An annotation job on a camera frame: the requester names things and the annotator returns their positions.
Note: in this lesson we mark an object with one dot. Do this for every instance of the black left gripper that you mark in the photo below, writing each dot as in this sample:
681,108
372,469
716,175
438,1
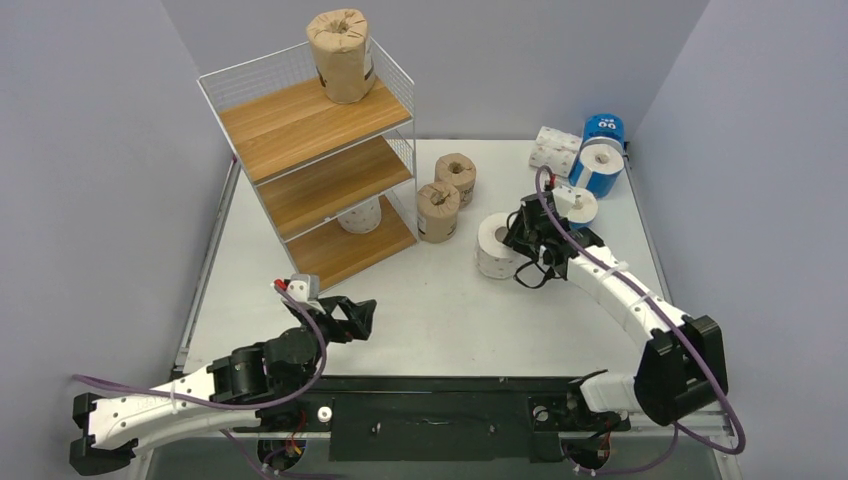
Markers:
357,327

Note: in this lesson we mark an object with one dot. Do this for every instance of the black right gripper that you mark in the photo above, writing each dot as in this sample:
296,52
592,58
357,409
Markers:
530,234

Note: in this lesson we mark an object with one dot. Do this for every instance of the white red-dotted toilet roll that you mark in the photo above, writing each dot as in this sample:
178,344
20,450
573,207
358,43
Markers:
363,218
492,257

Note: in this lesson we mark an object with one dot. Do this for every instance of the white wire wooden shelf rack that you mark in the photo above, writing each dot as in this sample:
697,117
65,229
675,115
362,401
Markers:
309,160

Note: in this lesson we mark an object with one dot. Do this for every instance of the brown roll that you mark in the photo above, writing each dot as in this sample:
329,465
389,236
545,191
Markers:
437,206
459,171
340,44

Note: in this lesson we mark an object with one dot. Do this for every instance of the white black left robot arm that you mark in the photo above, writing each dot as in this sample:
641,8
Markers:
250,387

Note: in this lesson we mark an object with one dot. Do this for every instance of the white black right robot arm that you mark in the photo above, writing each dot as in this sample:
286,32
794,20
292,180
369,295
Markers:
682,367

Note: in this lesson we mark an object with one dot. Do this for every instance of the blue wrapped toilet roll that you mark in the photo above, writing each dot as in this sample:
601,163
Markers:
584,210

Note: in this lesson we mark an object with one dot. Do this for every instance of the white floral tissue pack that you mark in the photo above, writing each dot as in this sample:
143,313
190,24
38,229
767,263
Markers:
555,149

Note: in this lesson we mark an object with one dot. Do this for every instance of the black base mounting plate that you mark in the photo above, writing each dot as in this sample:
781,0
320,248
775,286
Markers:
444,444

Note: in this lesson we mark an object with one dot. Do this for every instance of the blue white wrapped roll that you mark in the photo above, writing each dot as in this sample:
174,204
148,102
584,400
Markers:
596,169

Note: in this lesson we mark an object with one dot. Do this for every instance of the blue cartoon-face roll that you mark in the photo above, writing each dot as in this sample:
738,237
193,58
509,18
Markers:
606,129

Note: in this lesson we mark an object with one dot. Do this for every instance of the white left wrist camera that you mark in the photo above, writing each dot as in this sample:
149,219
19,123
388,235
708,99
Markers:
303,289

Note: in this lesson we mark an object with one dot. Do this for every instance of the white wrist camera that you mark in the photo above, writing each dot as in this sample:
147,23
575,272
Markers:
565,198
303,289

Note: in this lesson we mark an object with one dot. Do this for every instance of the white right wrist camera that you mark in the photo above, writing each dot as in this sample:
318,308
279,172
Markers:
565,198

